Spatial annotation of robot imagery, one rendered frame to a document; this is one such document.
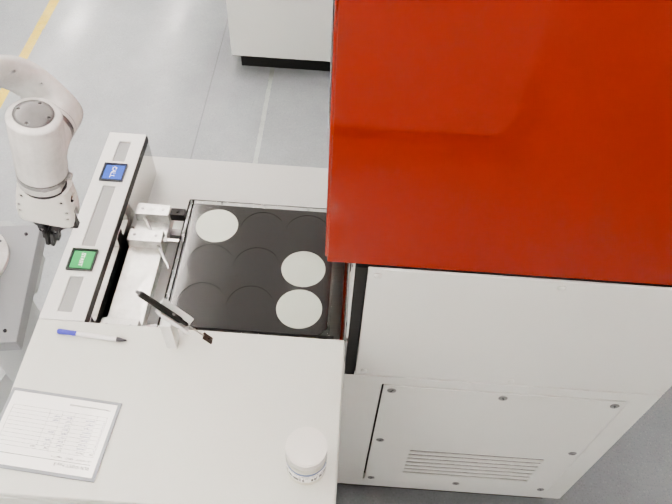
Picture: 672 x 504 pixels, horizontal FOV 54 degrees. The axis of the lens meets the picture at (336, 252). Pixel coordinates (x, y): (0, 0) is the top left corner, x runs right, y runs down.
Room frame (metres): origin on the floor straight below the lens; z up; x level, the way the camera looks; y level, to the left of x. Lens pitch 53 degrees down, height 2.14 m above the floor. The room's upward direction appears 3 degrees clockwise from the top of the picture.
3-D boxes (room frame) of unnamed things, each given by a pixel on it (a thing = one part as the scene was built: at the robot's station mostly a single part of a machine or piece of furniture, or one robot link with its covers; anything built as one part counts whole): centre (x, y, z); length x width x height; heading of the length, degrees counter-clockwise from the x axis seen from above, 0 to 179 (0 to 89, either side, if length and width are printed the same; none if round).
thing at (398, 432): (1.07, -0.38, 0.41); 0.82 x 0.71 x 0.82; 179
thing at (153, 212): (1.02, 0.45, 0.89); 0.08 x 0.03 x 0.03; 89
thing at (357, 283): (1.07, -0.04, 1.02); 0.82 x 0.03 x 0.40; 179
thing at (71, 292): (0.95, 0.54, 0.89); 0.55 x 0.09 x 0.14; 179
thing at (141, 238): (0.94, 0.45, 0.89); 0.08 x 0.03 x 0.03; 89
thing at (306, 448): (0.41, 0.03, 1.01); 0.07 x 0.07 x 0.10
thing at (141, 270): (0.87, 0.45, 0.87); 0.36 x 0.08 x 0.03; 179
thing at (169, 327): (0.64, 0.29, 1.03); 0.06 x 0.04 x 0.13; 89
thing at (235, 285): (0.88, 0.18, 0.90); 0.34 x 0.34 x 0.01; 89
